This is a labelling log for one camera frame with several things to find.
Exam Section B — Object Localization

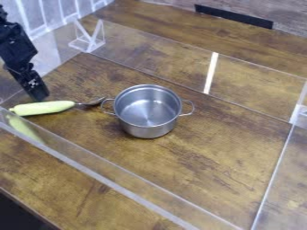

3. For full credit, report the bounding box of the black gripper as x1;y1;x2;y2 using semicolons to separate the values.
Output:
0;5;49;102

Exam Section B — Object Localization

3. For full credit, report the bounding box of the stainless steel pot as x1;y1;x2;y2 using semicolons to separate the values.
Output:
100;84;195;139

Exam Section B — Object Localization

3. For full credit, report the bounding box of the clear acrylic triangular stand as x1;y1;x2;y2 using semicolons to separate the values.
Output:
68;20;105;53

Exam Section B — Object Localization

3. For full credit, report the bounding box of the black strip on table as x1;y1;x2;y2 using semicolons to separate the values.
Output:
195;4;273;30

